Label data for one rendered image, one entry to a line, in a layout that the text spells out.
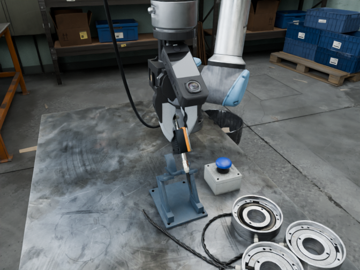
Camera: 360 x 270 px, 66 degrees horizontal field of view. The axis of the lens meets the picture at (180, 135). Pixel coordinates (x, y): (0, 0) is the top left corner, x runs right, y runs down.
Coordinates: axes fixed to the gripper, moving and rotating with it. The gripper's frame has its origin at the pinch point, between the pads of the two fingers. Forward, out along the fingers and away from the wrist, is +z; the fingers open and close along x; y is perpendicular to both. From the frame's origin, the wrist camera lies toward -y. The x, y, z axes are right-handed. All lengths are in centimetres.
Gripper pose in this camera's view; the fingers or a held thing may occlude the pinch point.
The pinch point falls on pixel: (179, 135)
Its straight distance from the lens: 55.3
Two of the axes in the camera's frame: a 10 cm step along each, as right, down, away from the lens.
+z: 0.0, 8.6, 5.2
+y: -3.8, -4.8, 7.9
